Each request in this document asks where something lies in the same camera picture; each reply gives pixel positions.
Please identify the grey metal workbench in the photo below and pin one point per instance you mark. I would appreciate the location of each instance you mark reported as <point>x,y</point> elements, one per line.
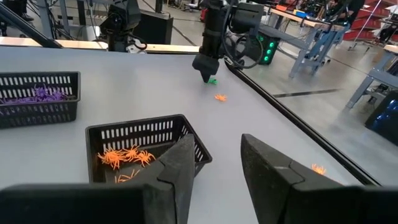
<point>311,37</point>
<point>373,74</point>

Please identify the black slotted plastic basket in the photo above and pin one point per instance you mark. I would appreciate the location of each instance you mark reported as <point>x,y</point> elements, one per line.
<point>91,161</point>
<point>40,116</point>

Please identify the black computer case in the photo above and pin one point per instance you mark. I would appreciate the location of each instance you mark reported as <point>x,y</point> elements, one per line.
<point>155,28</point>

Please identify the red tool cabinet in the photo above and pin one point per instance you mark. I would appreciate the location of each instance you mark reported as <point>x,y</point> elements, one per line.
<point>373,18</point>

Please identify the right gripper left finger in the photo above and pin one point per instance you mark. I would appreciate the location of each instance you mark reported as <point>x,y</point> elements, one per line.
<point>168,199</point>

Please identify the grey table mat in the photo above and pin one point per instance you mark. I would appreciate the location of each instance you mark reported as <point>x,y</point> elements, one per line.
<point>124,93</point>

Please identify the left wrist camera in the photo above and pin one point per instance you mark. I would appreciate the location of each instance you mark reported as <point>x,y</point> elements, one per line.
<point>245,15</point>

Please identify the dark blue bin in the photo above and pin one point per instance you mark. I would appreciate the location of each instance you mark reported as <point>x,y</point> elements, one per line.
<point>385,118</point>

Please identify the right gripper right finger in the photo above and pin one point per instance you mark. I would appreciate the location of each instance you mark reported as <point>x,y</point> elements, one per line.
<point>280,199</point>

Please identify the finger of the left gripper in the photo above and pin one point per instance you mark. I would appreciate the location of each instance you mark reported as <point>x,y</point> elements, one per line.
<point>206,67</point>

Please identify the white mounting plate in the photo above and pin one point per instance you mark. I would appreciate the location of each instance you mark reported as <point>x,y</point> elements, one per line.
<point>136,48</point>

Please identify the black computer green lights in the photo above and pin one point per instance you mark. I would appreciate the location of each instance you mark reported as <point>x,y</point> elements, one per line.
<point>267,49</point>

